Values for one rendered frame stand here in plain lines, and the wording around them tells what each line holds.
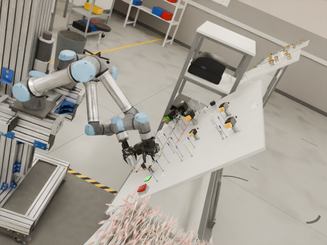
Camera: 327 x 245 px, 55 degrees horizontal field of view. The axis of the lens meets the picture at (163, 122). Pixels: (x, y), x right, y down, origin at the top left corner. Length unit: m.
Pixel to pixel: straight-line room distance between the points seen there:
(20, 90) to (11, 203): 1.16
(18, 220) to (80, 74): 1.38
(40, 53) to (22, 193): 1.23
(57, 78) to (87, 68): 0.21
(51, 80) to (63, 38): 3.39
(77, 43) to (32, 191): 2.89
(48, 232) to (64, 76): 1.54
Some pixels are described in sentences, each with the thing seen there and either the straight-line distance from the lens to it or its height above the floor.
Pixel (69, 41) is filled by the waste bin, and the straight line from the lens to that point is 5.24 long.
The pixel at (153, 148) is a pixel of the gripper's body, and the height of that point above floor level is 1.30.
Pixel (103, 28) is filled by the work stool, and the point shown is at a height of 0.68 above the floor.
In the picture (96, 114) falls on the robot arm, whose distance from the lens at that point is 2.12.
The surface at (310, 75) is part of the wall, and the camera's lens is 9.22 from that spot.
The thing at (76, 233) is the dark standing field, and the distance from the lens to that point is 3.00.
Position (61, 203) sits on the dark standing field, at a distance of 3.20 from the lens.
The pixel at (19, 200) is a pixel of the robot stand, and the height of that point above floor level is 0.21.
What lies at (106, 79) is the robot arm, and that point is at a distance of 1.92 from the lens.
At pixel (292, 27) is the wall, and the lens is 9.08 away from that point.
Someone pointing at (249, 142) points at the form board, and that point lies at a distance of 1.67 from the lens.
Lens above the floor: 2.32
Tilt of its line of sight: 28 degrees down
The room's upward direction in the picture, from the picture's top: 22 degrees clockwise
